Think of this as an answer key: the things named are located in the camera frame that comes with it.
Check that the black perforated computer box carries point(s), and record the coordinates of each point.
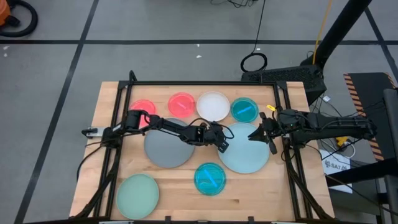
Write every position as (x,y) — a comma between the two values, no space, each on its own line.
(289,74)

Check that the yellow connector plug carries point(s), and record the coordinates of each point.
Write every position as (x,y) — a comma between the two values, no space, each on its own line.
(342,141)

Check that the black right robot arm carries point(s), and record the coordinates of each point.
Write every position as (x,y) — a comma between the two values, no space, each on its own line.
(335,124)

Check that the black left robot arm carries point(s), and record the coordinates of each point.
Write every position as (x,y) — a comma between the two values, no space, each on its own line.
(174,127)

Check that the white plastic plate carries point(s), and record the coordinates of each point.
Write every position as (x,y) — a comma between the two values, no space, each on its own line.
(213,105)

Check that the orange vacuum cleaner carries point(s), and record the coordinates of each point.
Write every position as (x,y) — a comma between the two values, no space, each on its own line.
(3,12)

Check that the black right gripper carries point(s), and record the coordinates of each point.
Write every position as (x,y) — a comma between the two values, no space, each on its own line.
(273,129)

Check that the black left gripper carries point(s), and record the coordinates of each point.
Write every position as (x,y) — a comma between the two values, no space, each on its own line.
(211,135)

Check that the small white tag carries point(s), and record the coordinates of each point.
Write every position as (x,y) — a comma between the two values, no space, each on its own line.
(326,99)

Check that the large light blue plate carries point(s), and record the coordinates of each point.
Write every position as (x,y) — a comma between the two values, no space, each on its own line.
(245,155)

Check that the small teal translucent plate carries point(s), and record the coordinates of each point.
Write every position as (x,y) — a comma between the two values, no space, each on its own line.
(244,110)
(210,179)

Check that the black slanted pole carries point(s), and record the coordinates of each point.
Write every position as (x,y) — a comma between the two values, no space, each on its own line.
(339,28)

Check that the large grey plastic plate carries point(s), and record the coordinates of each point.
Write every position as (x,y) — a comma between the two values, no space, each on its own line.
(164,149)

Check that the black slanted bar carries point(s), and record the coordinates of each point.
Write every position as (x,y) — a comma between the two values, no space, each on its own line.
(367,171)

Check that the black metal table frame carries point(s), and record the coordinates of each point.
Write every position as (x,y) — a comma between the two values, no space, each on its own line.
(202,83)

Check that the small red translucent plate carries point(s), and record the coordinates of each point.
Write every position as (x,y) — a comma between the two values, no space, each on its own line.
(143,105)
(182,105)

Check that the white printed paper sheet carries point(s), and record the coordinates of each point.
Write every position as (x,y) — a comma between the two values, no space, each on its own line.
(337,165)

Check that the black hazard-striped platform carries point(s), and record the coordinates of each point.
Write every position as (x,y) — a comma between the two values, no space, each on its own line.
(373,87)

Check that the large green plastic plate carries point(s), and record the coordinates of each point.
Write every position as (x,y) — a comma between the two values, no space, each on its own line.
(136,196)

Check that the grey metal post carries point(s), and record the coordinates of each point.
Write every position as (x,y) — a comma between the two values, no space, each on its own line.
(391,124)

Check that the yellow gripper tag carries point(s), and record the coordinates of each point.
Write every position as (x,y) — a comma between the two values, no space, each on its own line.
(271,108)

